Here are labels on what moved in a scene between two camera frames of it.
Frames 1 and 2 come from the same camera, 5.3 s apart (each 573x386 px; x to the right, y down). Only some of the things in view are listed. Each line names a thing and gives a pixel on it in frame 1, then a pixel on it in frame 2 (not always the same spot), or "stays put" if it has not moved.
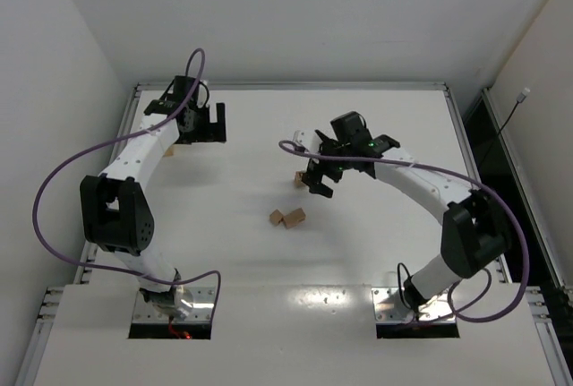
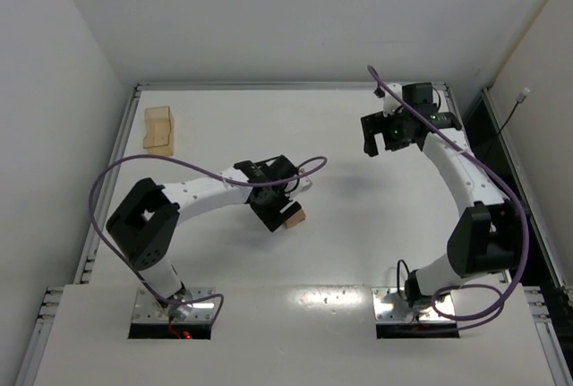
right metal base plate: x=389 y=307 stays put
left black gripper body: x=209 y=131 -> x=277 y=211
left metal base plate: x=203 y=309 stays put
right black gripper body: x=320 y=171 -> x=378 y=124
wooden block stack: x=294 y=218 stays put
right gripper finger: x=318 y=188 -> x=372 y=124
